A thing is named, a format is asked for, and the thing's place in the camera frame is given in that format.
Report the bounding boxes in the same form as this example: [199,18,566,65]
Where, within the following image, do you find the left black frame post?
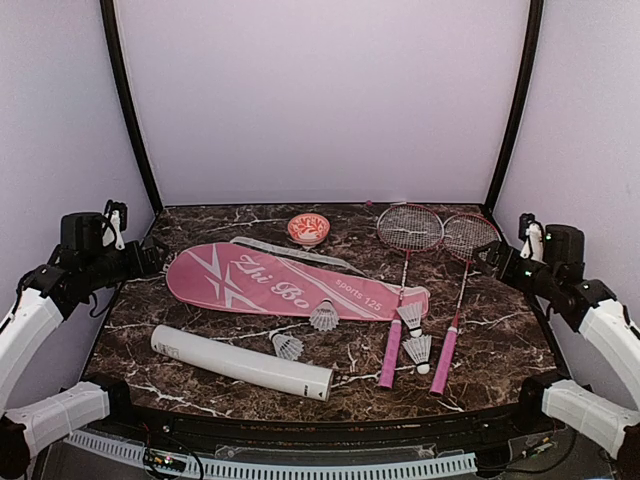
[99,0,164,217]

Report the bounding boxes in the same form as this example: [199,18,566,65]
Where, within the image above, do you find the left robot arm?
[1,202,169,479]

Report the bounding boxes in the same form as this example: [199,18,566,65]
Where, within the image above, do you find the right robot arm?
[472,215,639,479]

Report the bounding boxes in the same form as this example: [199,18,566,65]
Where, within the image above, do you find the shuttlecock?
[396,302,423,338]
[270,333,304,361]
[309,299,340,332]
[402,335,432,375]

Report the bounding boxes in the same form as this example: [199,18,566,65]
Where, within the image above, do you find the white cable tray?
[64,430,477,479]

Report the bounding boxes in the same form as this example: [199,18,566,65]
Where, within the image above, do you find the red badminton racket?
[429,213,500,397]
[377,203,443,388]

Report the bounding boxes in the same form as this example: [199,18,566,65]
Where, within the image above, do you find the right black frame post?
[483,0,544,217]

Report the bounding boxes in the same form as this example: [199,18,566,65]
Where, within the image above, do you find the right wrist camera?
[518,213,544,262]

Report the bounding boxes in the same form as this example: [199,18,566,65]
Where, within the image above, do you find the right red badminton racket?
[429,213,500,397]

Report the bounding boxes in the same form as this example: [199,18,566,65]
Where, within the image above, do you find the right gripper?
[474,240,562,300]

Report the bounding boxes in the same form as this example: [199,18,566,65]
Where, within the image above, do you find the shuttlecock beside tube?
[270,333,304,361]

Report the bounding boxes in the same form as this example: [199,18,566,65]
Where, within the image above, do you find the pink racket bag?
[166,242,430,322]

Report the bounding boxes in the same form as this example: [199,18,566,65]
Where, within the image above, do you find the shuttlecock on bag edge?
[309,299,340,332]

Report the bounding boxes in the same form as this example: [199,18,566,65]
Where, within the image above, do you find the white shuttlecock tube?
[150,325,333,402]

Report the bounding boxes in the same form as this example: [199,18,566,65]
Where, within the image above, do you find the black frame post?
[483,0,544,217]
[99,0,164,217]

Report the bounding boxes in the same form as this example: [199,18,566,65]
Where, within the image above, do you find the left red badminton racket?
[377,203,443,388]

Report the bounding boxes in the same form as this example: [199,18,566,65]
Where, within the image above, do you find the red white patterned bowl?
[287,212,330,246]

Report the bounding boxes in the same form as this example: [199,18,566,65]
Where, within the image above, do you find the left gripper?
[83,235,169,291]

